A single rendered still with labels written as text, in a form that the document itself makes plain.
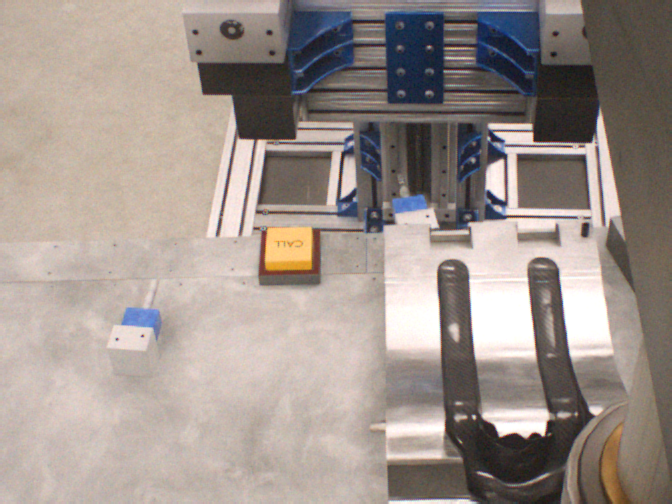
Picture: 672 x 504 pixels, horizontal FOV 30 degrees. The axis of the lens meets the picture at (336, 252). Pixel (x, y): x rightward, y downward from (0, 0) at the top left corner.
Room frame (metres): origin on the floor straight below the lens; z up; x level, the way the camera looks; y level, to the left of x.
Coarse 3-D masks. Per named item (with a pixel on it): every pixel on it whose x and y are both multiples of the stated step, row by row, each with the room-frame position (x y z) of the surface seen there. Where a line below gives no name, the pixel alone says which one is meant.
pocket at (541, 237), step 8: (520, 232) 1.06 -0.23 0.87; (528, 232) 1.05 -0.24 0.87; (536, 232) 1.05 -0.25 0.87; (544, 232) 1.05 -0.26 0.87; (552, 232) 1.05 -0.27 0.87; (520, 240) 1.05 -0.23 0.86; (528, 240) 1.05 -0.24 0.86; (536, 240) 1.05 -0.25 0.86; (544, 240) 1.05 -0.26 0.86; (552, 240) 1.05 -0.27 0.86; (560, 240) 1.03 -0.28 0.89
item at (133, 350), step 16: (144, 304) 1.02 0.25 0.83; (128, 320) 0.99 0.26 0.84; (144, 320) 0.99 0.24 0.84; (160, 320) 1.00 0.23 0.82; (112, 336) 0.96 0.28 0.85; (128, 336) 0.96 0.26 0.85; (144, 336) 0.96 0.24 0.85; (112, 352) 0.94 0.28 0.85; (128, 352) 0.94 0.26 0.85; (144, 352) 0.93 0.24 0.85; (128, 368) 0.94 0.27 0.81; (144, 368) 0.93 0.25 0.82
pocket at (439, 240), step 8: (432, 232) 1.07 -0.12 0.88; (440, 232) 1.07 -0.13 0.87; (448, 232) 1.07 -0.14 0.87; (456, 232) 1.06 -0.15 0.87; (464, 232) 1.06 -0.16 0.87; (432, 240) 1.06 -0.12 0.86; (440, 240) 1.06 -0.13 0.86; (448, 240) 1.06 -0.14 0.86; (456, 240) 1.06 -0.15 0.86; (464, 240) 1.06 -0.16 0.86; (472, 240) 1.04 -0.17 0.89; (432, 248) 1.05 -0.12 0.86; (440, 248) 1.05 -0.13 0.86; (448, 248) 1.05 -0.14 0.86; (456, 248) 1.05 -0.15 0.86; (464, 248) 1.05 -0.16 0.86; (472, 248) 1.03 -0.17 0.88
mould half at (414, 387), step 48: (384, 240) 1.05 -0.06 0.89; (480, 240) 1.03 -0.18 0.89; (576, 240) 1.02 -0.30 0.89; (432, 288) 0.97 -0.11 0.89; (480, 288) 0.96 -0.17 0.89; (576, 288) 0.95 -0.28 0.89; (432, 336) 0.90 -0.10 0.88; (480, 336) 0.89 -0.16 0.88; (528, 336) 0.88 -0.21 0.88; (576, 336) 0.88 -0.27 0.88; (432, 384) 0.81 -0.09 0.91; (480, 384) 0.80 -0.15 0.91; (528, 384) 0.80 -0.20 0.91; (432, 432) 0.73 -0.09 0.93; (528, 432) 0.72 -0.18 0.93; (432, 480) 0.69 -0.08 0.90
